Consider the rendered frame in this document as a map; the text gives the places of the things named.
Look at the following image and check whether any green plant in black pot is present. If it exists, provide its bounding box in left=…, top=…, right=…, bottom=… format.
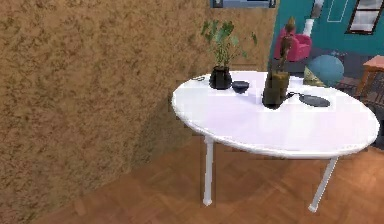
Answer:
left=200, top=19, right=259, bottom=91

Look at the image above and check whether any olive vase with dried stems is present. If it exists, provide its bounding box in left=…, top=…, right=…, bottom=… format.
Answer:
left=261, top=16, right=297, bottom=110

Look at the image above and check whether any green patterned cushion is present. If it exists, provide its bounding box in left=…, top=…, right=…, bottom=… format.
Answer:
left=302, top=66, right=326, bottom=88

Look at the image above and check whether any blue round pouf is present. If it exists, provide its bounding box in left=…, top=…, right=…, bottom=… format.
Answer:
left=306, top=54, right=345, bottom=88

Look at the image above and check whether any white round table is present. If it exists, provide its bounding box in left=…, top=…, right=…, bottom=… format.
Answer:
left=171, top=70, right=381, bottom=213

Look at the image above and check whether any dark framed window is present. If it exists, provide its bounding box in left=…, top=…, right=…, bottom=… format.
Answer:
left=345, top=0, right=384, bottom=36

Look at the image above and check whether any pink armchair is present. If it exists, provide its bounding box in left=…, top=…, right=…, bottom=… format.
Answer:
left=273, top=27, right=313, bottom=63

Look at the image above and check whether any framed picture on wall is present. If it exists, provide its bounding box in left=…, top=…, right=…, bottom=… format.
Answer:
left=209, top=0, right=277, bottom=9

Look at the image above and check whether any wooden side table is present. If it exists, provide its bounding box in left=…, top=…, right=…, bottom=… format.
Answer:
left=355, top=54, right=384, bottom=103

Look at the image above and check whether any white floor lamp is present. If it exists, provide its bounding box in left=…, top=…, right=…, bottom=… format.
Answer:
left=302, top=0, right=325, bottom=37

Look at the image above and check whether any dark blue bowl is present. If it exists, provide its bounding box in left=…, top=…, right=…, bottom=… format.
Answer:
left=231, top=80, right=250, bottom=94

